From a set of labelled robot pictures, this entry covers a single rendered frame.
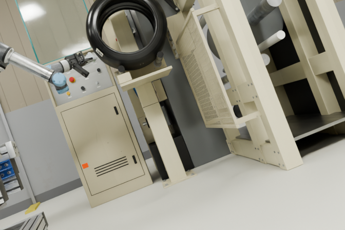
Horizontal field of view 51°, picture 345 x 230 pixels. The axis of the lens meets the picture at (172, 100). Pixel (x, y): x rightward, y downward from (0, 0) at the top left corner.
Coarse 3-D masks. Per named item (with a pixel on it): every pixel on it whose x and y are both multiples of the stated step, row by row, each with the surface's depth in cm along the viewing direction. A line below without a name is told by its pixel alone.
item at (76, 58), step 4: (76, 52) 235; (80, 52) 236; (68, 56) 233; (72, 56) 235; (76, 56) 234; (80, 56) 237; (68, 60) 231; (72, 60) 235; (76, 60) 235; (80, 60) 235; (72, 64) 233; (80, 64) 235; (84, 64) 239
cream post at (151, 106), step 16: (112, 16) 282; (128, 32) 282; (128, 48) 282; (144, 96) 280; (144, 112) 280; (160, 112) 280; (160, 128) 280; (160, 144) 279; (176, 160) 279; (176, 176) 278
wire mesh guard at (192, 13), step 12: (192, 12) 199; (180, 36) 255; (192, 36) 222; (204, 36) 198; (180, 48) 272; (192, 48) 233; (204, 48) 203; (180, 60) 287; (204, 60) 215; (192, 72) 263; (204, 72) 226; (216, 72) 198; (216, 96) 218; (204, 108) 268; (228, 108) 198; (204, 120) 284; (228, 120) 211
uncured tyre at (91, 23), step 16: (96, 0) 247; (112, 0) 247; (128, 0) 271; (144, 0) 247; (96, 16) 243; (160, 16) 247; (96, 32) 242; (160, 32) 247; (96, 48) 244; (144, 48) 244; (160, 48) 250; (112, 64) 248; (128, 64) 246; (144, 64) 255
